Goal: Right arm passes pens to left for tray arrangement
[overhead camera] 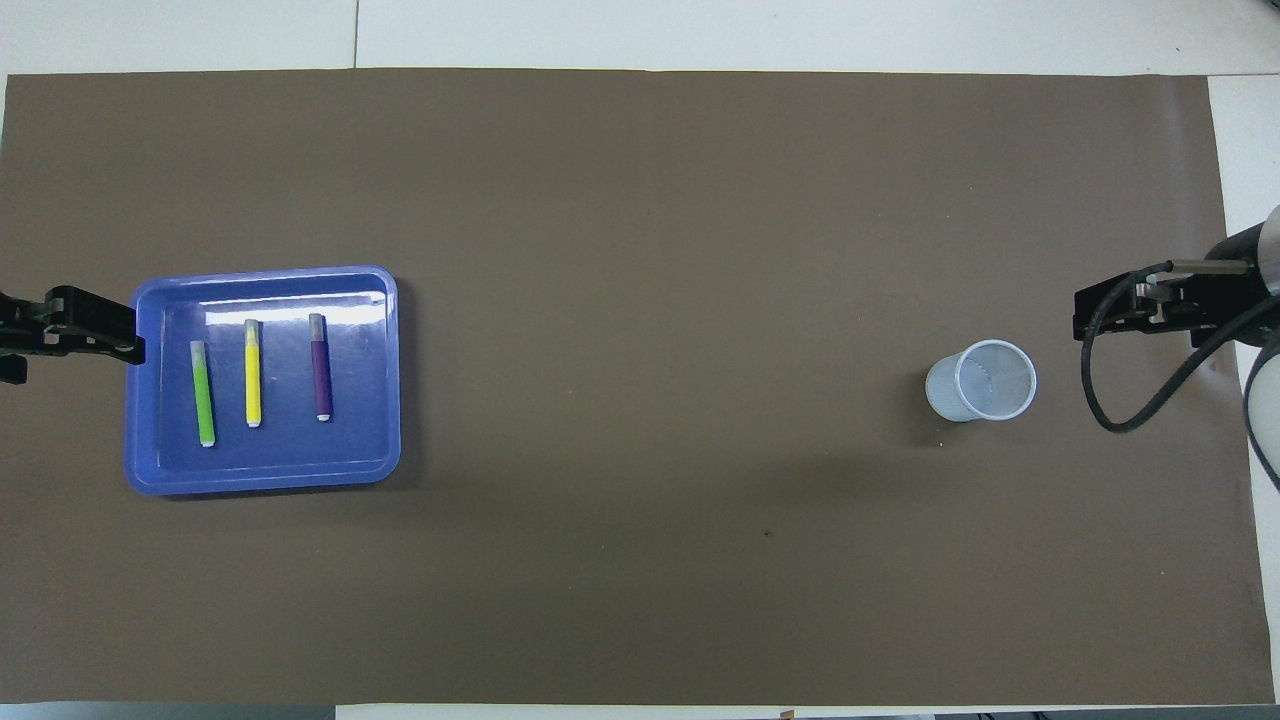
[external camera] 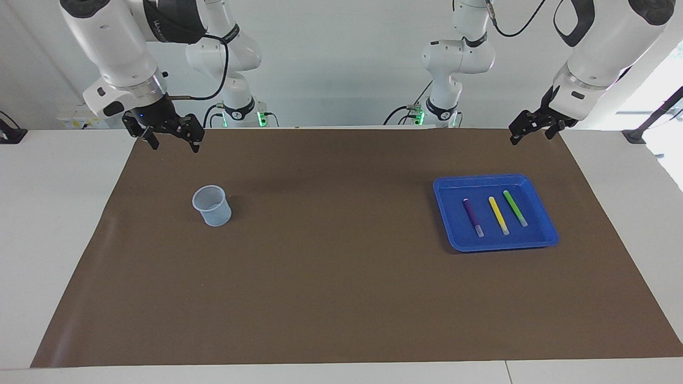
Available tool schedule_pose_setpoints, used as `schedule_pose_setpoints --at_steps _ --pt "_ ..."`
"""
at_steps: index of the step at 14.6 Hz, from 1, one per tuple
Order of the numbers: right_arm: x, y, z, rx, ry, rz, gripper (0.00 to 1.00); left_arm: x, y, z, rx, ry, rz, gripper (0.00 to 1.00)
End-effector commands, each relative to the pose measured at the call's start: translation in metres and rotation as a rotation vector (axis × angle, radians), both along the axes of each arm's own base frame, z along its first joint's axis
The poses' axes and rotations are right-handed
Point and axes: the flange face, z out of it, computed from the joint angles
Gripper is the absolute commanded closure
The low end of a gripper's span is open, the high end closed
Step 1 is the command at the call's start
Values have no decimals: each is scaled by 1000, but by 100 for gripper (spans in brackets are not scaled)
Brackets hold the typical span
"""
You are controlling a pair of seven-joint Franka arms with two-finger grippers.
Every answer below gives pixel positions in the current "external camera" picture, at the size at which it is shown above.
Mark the black right base cable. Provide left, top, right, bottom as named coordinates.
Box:
left=203, top=103, right=227, bottom=129

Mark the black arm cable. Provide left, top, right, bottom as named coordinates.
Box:
left=166, top=35, right=230, bottom=102
left=486, top=0, right=547, bottom=38

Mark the green pen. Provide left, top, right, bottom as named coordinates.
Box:
left=503, top=190, right=529, bottom=228

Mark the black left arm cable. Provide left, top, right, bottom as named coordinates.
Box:
left=486, top=0, right=547, bottom=38

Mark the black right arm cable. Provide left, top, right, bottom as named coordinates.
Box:
left=166, top=35, right=230, bottom=102

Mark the brown table mat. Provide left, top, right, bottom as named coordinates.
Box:
left=30, top=127, right=683, bottom=369

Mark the black stand with pole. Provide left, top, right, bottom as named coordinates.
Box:
left=622, top=85, right=683, bottom=145

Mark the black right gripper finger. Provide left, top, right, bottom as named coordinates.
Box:
left=122, top=115, right=160, bottom=150
left=173, top=113, right=205, bottom=154

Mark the purple pen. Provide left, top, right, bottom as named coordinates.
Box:
left=462, top=198, right=485, bottom=238

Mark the translucent plastic cup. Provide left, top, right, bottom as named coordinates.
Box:
left=192, top=185, right=233, bottom=227

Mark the blue plastic tray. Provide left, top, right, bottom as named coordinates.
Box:
left=433, top=174, right=560, bottom=252

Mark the white wall socket box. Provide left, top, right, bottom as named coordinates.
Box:
left=58, top=103, right=115, bottom=130

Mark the black table clamp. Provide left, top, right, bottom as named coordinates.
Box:
left=0, top=110, right=28, bottom=145

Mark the yellow pen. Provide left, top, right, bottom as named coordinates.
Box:
left=488, top=196, right=510, bottom=236

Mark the black base cable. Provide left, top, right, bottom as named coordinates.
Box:
left=203, top=103, right=227, bottom=129
left=383, top=80, right=434, bottom=126

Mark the black left base cable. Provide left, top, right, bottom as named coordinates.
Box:
left=383, top=80, right=434, bottom=126

